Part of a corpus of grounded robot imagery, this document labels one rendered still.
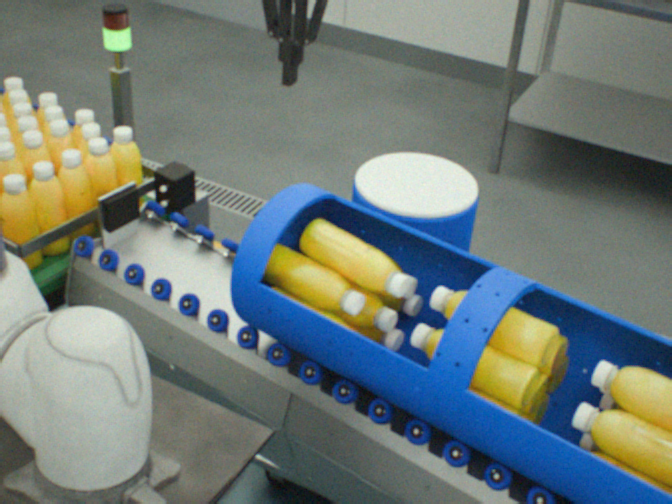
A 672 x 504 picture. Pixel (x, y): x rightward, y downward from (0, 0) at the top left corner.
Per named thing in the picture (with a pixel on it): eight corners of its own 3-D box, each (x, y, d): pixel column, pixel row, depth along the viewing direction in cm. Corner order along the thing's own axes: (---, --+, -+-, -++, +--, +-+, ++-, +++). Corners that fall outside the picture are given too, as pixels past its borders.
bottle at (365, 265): (322, 243, 168) (404, 289, 160) (297, 259, 164) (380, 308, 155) (326, 211, 164) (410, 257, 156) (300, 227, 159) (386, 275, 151)
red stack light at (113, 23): (115, 33, 223) (114, 18, 221) (97, 26, 226) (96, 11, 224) (135, 26, 227) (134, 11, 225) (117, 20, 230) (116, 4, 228)
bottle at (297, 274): (268, 236, 162) (352, 278, 154) (285, 247, 169) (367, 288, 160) (249, 272, 162) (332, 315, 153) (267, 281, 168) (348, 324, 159)
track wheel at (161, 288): (169, 294, 178) (175, 296, 180) (164, 273, 180) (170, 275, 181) (151, 303, 180) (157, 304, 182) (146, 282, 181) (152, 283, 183)
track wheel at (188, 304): (175, 294, 178) (181, 295, 179) (176, 317, 177) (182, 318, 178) (195, 290, 176) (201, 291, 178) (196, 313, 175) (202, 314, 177)
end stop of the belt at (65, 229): (23, 258, 189) (21, 246, 187) (20, 257, 189) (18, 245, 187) (164, 185, 216) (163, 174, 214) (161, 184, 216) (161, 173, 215)
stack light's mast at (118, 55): (119, 76, 229) (114, 13, 220) (101, 68, 232) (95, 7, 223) (137, 68, 233) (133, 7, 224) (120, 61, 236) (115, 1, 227)
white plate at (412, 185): (349, 152, 217) (348, 156, 217) (363, 214, 194) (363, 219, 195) (463, 152, 220) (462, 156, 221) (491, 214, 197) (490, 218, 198)
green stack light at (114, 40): (117, 53, 226) (115, 34, 223) (99, 46, 229) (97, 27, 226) (136, 46, 230) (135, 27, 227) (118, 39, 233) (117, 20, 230)
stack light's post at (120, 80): (144, 395, 292) (119, 73, 230) (135, 389, 294) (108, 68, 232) (153, 388, 295) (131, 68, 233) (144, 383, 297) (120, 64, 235)
